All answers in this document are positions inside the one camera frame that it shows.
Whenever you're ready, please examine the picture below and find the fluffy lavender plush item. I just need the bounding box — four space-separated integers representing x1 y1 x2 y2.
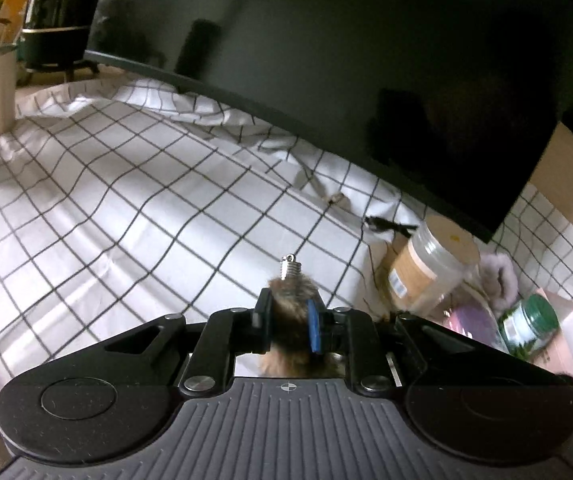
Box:
465 252 520 312

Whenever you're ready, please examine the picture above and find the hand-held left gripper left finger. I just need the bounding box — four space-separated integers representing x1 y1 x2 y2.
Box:
99 287 275 398

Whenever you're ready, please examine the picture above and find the purple puff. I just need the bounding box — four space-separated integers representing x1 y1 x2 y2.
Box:
444 304 502 352

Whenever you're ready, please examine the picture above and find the white checked cloth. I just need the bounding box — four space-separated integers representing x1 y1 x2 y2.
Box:
0 77 573 401

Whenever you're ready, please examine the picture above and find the brown fur keychain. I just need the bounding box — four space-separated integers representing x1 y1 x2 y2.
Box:
258 255 353 377

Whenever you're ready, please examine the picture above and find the green lidded glass jar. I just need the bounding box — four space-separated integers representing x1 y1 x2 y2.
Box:
497 294 560 360

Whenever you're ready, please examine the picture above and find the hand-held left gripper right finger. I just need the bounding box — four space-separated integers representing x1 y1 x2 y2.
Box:
307 297 515 397

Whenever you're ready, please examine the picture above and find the clear jar with tan label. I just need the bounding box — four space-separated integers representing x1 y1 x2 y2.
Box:
385 215 482 317

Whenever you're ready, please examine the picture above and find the pink box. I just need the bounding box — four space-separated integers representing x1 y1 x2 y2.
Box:
529 287 573 386

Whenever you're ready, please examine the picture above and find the black appliance with gold trim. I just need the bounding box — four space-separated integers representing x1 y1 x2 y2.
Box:
19 0 113 75

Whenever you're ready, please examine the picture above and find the black computer monitor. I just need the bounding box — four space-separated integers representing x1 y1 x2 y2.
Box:
84 0 573 246

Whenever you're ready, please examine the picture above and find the black hair clip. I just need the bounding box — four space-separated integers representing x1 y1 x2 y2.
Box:
365 215 418 236

